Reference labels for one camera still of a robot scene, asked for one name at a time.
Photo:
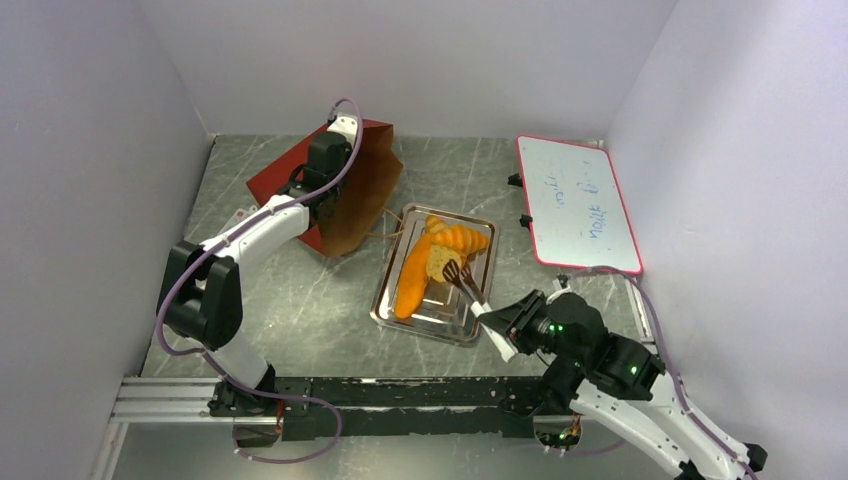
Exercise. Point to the clear plastic packet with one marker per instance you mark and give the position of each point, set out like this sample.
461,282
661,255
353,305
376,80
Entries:
241,214

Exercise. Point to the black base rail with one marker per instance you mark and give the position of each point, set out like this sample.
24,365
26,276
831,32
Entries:
322,407

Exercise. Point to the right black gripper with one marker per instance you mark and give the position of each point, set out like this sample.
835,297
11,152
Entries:
515,321

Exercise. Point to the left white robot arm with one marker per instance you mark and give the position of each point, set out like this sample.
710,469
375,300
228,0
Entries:
201,296

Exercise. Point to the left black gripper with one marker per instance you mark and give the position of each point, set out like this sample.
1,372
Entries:
348,149

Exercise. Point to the long orange fake baguette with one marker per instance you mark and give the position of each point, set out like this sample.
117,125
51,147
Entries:
413,279

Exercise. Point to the pale fake bread slice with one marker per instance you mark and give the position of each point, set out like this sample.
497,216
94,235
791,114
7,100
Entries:
439,256

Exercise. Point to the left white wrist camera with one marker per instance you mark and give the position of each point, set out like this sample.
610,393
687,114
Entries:
346,125

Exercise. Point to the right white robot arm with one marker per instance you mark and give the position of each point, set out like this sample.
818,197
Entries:
668,428

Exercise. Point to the silver metal tray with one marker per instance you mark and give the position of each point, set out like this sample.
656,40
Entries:
445,313

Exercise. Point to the pink framed whiteboard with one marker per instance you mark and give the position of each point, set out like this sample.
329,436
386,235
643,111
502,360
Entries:
578,216

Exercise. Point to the orange fake croissant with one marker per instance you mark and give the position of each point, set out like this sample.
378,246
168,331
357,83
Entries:
459,238

